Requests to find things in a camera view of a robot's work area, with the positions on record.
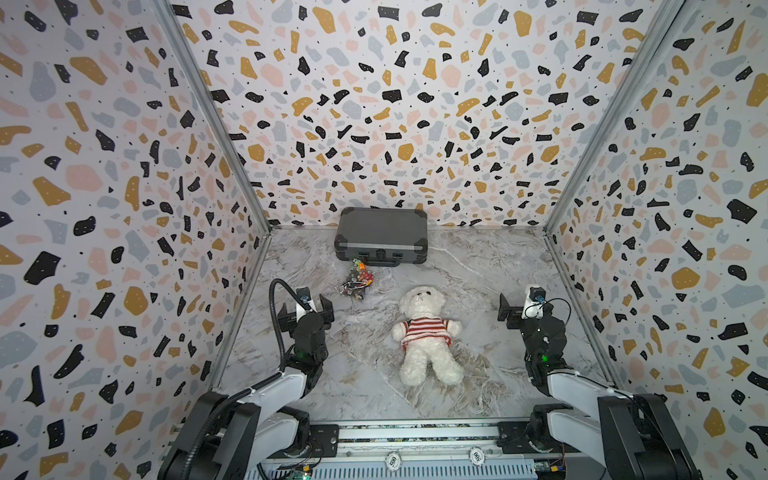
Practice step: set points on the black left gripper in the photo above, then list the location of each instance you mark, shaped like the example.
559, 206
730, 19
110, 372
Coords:
325, 306

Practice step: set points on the white teddy bear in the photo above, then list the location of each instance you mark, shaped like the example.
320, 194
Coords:
419, 356

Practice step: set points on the dark grey hard case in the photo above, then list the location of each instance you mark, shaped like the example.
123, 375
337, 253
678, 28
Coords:
382, 237

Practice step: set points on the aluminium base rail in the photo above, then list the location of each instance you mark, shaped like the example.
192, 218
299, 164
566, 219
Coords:
495, 448

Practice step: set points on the red white striped knitted sweater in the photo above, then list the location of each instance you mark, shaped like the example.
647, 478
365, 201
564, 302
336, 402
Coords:
424, 328

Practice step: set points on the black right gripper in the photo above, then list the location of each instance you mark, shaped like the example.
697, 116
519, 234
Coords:
509, 309

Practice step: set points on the bag of colourful small parts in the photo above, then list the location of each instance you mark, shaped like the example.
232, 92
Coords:
359, 279

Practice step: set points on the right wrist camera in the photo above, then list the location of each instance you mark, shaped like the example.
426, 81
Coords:
535, 298

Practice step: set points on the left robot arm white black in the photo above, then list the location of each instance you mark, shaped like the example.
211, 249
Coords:
226, 436

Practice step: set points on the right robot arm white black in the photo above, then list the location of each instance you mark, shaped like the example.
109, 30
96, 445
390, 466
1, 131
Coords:
631, 435

